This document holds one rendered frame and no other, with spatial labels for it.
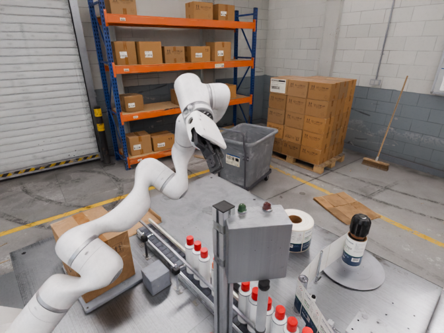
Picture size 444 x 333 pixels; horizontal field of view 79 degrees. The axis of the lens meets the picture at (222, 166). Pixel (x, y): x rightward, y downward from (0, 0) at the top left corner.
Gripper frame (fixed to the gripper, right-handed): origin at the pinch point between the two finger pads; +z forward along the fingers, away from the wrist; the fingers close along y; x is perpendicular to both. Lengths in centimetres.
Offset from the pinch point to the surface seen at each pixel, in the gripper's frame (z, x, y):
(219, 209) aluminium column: 7.4, 6.9, 7.2
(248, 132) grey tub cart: -211, 74, 266
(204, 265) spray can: 6, 47, 47
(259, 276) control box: 23.7, 10.7, 22.8
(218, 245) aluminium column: 12.9, 15.9, 15.3
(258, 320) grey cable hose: 33, 21, 32
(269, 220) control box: 13.6, -1.4, 15.4
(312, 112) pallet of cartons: -207, -16, 316
